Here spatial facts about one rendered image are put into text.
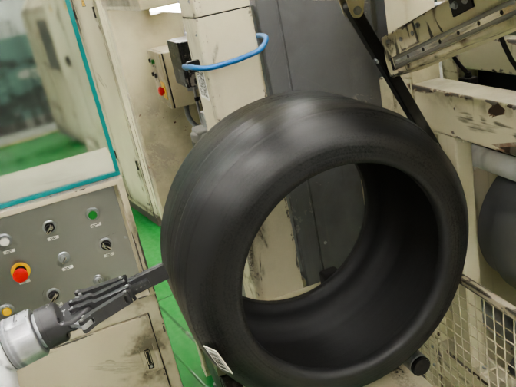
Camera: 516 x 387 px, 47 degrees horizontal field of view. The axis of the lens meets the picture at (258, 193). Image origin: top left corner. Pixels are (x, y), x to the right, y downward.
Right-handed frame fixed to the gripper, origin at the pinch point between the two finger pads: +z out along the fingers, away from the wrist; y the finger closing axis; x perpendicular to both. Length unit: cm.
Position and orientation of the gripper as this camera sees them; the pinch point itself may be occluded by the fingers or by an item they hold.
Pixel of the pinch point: (148, 278)
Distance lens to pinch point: 111.8
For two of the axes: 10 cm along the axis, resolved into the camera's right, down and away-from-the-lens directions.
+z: 8.9, -4.2, 2.0
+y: -3.4, -2.8, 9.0
